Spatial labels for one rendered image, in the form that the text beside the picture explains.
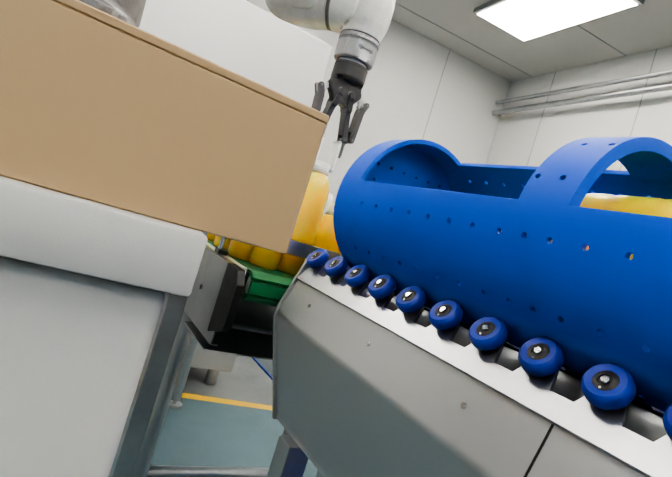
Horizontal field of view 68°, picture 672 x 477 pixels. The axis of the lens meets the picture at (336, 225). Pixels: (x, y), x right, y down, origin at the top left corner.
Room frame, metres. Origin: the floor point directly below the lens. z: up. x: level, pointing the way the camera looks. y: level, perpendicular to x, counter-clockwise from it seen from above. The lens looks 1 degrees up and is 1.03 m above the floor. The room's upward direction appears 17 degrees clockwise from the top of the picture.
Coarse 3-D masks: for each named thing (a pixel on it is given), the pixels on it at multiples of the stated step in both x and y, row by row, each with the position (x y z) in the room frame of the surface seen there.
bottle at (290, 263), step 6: (282, 258) 1.13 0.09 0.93; (288, 258) 1.13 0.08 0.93; (294, 258) 1.13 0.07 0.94; (300, 258) 1.13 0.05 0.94; (282, 264) 1.13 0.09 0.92; (288, 264) 1.13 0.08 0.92; (294, 264) 1.13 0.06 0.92; (300, 264) 1.13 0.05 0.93; (282, 270) 1.13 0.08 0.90; (288, 270) 1.12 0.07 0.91; (294, 270) 1.13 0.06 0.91
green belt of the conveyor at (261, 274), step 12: (252, 264) 1.10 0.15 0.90; (252, 276) 0.98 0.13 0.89; (264, 276) 1.00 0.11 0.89; (276, 276) 1.02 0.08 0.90; (288, 276) 1.09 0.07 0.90; (252, 288) 0.98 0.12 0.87; (264, 288) 0.99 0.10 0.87; (276, 288) 1.00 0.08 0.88; (252, 300) 1.00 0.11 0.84; (264, 300) 1.00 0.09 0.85; (276, 300) 1.02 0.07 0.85
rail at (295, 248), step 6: (294, 240) 1.04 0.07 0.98; (294, 246) 1.04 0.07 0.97; (300, 246) 1.05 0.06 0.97; (306, 246) 1.05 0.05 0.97; (312, 246) 1.06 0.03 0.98; (288, 252) 1.03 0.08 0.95; (294, 252) 1.04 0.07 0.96; (300, 252) 1.05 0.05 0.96; (306, 252) 1.05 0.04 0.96; (330, 252) 1.08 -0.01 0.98; (336, 252) 1.09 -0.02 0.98; (330, 258) 1.08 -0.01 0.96
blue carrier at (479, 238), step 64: (384, 192) 0.78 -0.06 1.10; (448, 192) 0.66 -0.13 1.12; (512, 192) 0.88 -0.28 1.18; (576, 192) 0.51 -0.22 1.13; (640, 192) 0.68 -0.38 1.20; (384, 256) 0.78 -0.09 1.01; (448, 256) 0.64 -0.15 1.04; (512, 256) 0.55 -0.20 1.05; (576, 256) 0.48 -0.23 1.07; (640, 256) 0.43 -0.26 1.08; (512, 320) 0.58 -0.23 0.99; (576, 320) 0.49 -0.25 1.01; (640, 320) 0.43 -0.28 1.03; (640, 384) 0.47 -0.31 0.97
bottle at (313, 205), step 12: (312, 180) 1.05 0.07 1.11; (324, 180) 1.06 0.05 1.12; (312, 192) 1.05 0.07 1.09; (324, 192) 1.06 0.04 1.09; (312, 204) 1.05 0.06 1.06; (324, 204) 1.07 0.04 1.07; (300, 216) 1.04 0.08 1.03; (312, 216) 1.05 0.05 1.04; (300, 228) 1.04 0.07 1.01; (312, 228) 1.05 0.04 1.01; (300, 240) 1.04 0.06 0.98; (312, 240) 1.05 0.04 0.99
